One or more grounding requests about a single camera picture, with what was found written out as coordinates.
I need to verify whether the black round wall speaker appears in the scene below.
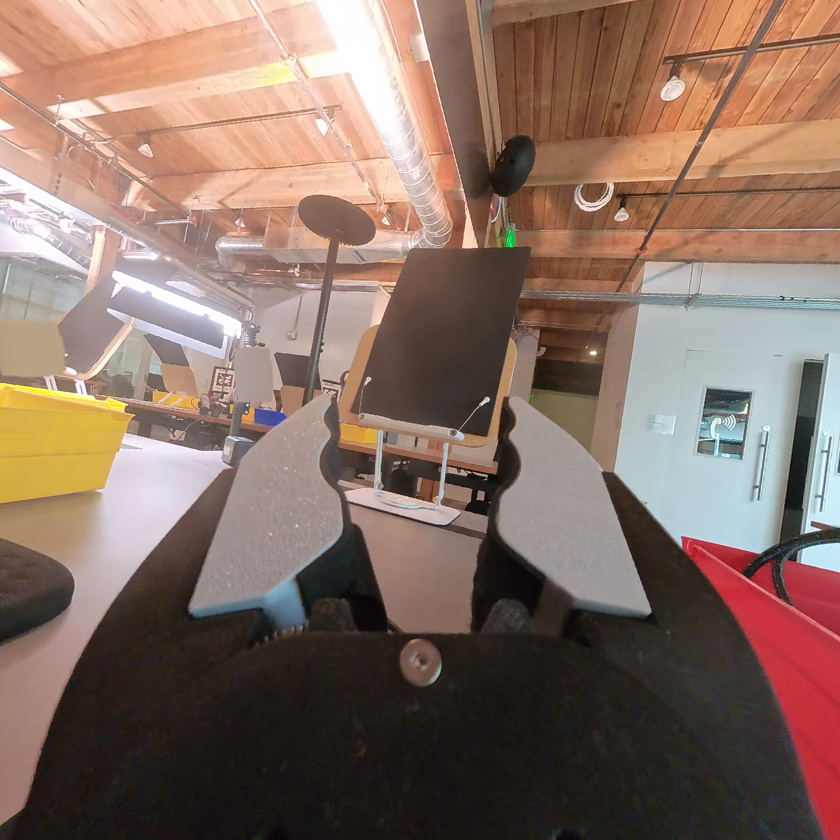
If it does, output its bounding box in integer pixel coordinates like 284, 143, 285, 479
490, 134, 538, 198

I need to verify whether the silver ventilation duct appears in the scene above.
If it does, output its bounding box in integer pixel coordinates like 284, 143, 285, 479
217, 0, 455, 265

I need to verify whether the black round-top pole stand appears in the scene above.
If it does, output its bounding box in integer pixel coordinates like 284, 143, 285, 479
297, 195, 378, 409

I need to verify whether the black softbox light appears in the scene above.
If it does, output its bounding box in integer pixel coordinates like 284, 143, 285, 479
107, 270, 245, 360

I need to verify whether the white metal stand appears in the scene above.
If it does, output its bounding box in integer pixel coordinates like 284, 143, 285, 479
343, 430, 462, 526

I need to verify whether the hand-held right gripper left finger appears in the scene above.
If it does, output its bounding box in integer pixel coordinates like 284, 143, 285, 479
188, 394, 354, 629

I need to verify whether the white door with window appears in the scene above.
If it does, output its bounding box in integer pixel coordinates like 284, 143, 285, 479
678, 350, 786, 536

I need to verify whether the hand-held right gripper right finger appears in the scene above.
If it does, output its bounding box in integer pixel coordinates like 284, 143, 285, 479
491, 395, 653, 619

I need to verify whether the black braided hdmi cable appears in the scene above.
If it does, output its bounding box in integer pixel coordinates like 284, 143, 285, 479
743, 529, 840, 608

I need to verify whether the long ceiling light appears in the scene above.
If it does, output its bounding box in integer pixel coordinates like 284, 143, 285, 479
315, 0, 408, 139

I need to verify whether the red plastic bin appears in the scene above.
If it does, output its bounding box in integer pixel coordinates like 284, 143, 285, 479
681, 535, 840, 840

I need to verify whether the black panel wooden board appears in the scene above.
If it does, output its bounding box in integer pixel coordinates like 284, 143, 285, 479
56, 274, 137, 378
336, 246, 532, 450

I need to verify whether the black textured pad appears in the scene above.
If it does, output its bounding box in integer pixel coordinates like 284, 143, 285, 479
0, 538, 76, 644

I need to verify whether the white door with handle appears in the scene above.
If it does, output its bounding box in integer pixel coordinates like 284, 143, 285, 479
802, 353, 840, 519

